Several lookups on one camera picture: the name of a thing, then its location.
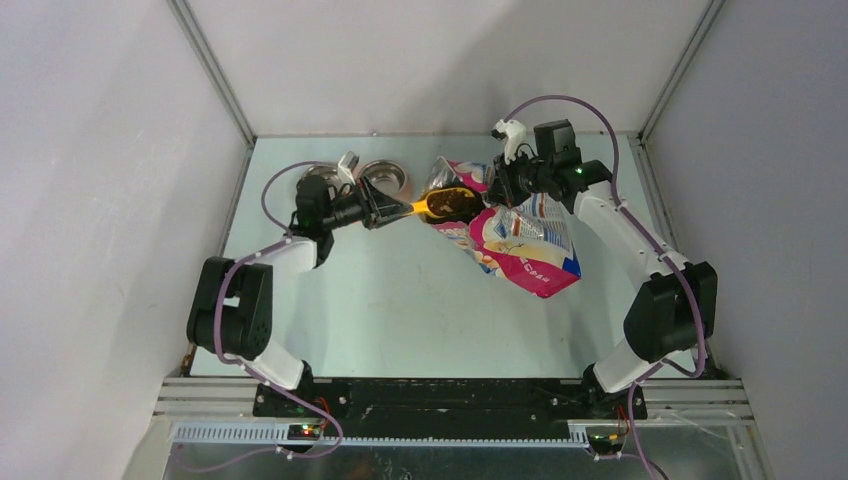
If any right aluminium frame post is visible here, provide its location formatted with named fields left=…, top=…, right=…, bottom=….
left=638, top=0, right=726, bottom=145

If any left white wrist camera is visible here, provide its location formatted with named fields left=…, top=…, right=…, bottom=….
left=336, top=151, right=359, bottom=185

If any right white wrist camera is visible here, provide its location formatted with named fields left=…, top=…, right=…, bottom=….
left=491, top=119, right=527, bottom=165

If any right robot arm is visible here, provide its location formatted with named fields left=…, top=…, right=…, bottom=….
left=488, top=119, right=718, bottom=418

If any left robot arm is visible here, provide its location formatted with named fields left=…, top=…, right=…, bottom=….
left=186, top=175, right=414, bottom=417

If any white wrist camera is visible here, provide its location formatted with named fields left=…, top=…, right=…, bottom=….
left=491, top=119, right=527, bottom=165
left=336, top=151, right=359, bottom=185

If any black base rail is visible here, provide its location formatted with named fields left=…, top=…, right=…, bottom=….
left=254, top=376, right=647, bottom=442

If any colourful cat food bag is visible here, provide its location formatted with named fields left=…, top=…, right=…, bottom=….
left=421, top=156, right=582, bottom=298

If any white cable duct strip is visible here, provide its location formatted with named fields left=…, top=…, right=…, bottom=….
left=171, top=422, right=589, bottom=448

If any yellow plastic scoop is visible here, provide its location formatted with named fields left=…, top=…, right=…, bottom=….
left=410, top=187, right=476, bottom=219

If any aluminium frame post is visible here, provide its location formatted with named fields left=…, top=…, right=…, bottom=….
left=638, top=0, right=726, bottom=145
left=166, top=0, right=257, bottom=148

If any brown pet food kibble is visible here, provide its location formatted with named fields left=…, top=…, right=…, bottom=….
left=425, top=187, right=475, bottom=218

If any pink double pet bowl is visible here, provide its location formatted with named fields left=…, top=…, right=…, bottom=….
left=299, top=159, right=411, bottom=200

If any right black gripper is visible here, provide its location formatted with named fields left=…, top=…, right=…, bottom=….
left=486, top=148, right=554, bottom=209

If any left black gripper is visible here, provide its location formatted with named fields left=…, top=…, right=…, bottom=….
left=321, top=176, right=413, bottom=231

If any left aluminium frame post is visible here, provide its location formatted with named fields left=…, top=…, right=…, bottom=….
left=166, top=0, right=257, bottom=148

